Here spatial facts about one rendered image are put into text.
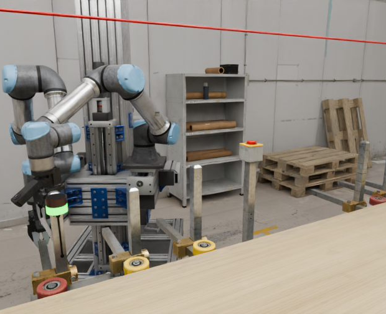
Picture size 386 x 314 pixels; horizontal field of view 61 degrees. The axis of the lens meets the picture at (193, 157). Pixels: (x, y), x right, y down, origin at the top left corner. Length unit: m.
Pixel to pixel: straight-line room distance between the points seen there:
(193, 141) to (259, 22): 1.87
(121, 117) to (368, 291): 1.48
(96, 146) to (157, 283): 1.11
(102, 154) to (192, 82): 2.48
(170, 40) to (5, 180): 2.36
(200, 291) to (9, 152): 3.03
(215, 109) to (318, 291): 3.61
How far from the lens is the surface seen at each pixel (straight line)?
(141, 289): 1.01
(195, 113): 4.29
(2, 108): 3.71
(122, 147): 2.00
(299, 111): 5.51
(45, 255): 1.35
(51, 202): 1.04
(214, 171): 4.60
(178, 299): 0.97
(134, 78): 1.42
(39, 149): 1.15
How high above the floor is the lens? 1.47
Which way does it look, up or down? 13 degrees down
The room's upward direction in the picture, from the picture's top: straight up
